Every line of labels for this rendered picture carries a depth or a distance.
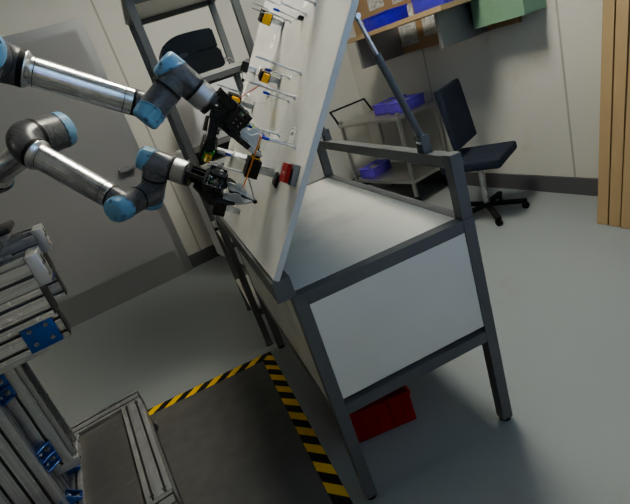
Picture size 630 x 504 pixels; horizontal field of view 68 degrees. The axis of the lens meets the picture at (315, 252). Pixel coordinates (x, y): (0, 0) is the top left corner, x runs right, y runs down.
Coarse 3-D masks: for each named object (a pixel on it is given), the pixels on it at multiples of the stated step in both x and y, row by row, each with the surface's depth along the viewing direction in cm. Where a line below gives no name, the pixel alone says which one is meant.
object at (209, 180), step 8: (192, 168) 139; (200, 168) 141; (208, 168) 140; (184, 176) 140; (192, 176) 140; (200, 176) 139; (208, 176) 142; (216, 176) 141; (224, 176) 141; (184, 184) 143; (200, 184) 144; (208, 184) 138; (216, 184) 140; (224, 184) 146; (208, 192) 144; (216, 192) 143
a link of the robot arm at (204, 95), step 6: (204, 84) 125; (198, 90) 124; (204, 90) 125; (210, 90) 126; (192, 96) 131; (198, 96) 125; (204, 96) 125; (210, 96) 126; (192, 102) 126; (198, 102) 126; (204, 102) 126; (198, 108) 128
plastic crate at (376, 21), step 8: (392, 8) 343; (400, 8) 347; (376, 16) 352; (384, 16) 345; (392, 16) 345; (400, 16) 349; (408, 16) 352; (368, 24) 364; (376, 24) 356; (384, 24) 349
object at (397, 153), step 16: (320, 144) 232; (336, 144) 211; (352, 144) 196; (368, 144) 185; (416, 144) 147; (320, 160) 242; (400, 160) 161; (416, 160) 151; (432, 160) 142; (448, 160) 134; (448, 176) 137; (464, 176) 136; (464, 192) 137; (464, 208) 139
